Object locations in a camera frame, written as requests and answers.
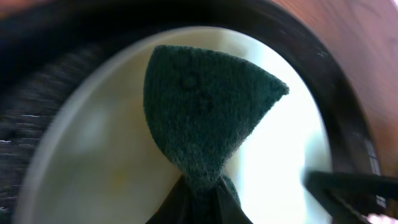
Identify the mint green plate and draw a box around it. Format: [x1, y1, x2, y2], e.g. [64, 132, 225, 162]
[13, 27, 331, 223]

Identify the round black tray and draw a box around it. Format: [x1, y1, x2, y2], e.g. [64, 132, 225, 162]
[0, 0, 388, 224]

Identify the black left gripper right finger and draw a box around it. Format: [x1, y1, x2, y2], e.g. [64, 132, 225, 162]
[213, 177, 252, 224]

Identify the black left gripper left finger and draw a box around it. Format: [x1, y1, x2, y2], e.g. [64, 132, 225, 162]
[146, 176, 192, 224]

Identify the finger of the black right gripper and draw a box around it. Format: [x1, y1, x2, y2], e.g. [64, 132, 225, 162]
[305, 171, 397, 224]

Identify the green yellow sponge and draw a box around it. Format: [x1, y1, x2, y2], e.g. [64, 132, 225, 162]
[144, 45, 289, 208]

